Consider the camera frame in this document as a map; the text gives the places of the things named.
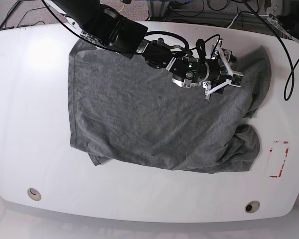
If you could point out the table cable grommet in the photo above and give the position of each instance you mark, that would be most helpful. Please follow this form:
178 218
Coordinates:
34 194
252 207

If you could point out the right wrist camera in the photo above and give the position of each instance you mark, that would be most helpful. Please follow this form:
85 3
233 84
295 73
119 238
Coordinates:
236 80

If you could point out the grey t-shirt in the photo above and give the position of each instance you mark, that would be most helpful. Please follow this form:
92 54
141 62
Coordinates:
123 109

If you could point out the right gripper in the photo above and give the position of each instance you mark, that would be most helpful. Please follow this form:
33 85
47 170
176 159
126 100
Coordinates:
218 77

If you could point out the right table cable grommet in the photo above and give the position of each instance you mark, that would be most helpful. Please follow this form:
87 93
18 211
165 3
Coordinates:
252 207

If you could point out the aluminium frame stand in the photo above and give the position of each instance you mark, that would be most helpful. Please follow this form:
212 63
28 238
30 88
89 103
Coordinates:
158 10

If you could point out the red tape rectangle marking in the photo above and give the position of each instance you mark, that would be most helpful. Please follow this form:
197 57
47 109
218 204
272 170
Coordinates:
277 159

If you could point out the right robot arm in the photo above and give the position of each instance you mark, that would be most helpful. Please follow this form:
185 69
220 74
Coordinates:
104 27

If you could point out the left table cable grommet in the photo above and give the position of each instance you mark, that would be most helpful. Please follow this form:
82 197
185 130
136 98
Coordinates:
34 194

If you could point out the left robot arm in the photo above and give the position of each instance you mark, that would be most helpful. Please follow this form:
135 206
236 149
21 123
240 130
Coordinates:
282 19

